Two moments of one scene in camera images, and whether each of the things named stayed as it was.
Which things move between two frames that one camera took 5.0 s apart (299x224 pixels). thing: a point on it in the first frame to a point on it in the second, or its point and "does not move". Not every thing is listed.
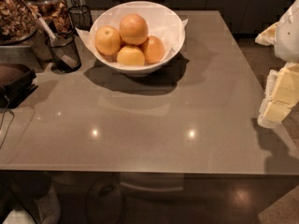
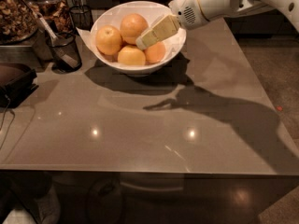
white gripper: (288, 35) to (186, 7)
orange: (134, 29) does not move
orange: (130, 55) does not move
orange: (153, 49) does not move
